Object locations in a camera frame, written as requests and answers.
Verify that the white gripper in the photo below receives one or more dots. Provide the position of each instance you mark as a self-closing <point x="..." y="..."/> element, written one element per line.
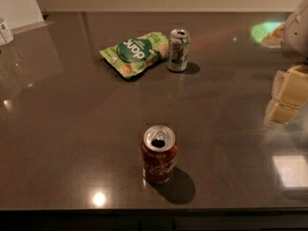
<point x="296" y="36"/>

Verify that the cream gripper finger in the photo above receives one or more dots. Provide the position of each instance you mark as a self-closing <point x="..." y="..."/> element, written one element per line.
<point x="278" y="115"/>

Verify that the green silver 7up can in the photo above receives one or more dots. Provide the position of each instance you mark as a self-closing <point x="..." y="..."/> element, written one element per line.
<point x="178" y="46"/>

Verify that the red coke can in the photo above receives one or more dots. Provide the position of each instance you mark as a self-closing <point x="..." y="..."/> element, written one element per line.
<point x="158" y="150"/>

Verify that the green snack chip bag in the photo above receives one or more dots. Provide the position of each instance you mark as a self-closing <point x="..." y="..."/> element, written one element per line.
<point x="134" y="55"/>

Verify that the white bottle at left edge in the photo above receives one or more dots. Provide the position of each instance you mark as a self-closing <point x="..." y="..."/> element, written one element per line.
<point x="6" y="35"/>

